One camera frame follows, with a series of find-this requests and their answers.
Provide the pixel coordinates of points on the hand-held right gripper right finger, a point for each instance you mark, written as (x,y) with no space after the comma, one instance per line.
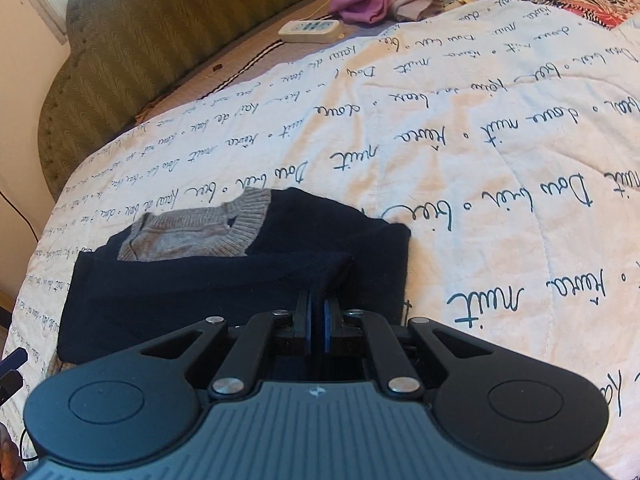
(328,325)

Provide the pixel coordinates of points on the grey cloth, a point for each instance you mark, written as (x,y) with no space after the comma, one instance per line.
(417,5)

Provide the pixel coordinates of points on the navy and grey knit sweater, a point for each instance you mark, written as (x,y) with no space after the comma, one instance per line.
(165,280)

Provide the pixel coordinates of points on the grey bed sheet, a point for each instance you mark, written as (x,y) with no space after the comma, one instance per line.
(240,60)

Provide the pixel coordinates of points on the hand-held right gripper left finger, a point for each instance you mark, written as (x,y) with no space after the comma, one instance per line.
(310,330)

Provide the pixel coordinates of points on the green upholstered headboard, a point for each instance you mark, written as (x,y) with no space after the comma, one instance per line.
(150,25)

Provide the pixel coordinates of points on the white power strip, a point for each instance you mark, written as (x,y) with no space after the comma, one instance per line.
(310,30)

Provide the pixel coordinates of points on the white script printed blanket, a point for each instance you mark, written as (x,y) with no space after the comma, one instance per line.
(475,160)

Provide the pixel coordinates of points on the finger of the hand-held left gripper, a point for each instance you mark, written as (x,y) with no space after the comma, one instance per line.
(12,362)

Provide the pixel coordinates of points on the person's left hand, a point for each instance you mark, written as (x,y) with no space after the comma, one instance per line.
(9,452)

